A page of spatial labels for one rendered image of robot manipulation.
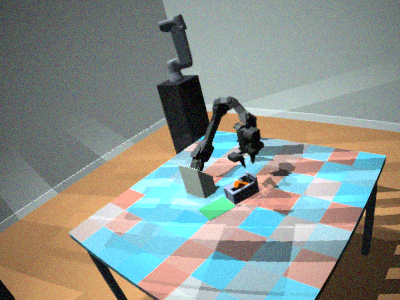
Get brown l-shaped block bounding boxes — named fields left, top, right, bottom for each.
left=234, top=180, right=249, bottom=188

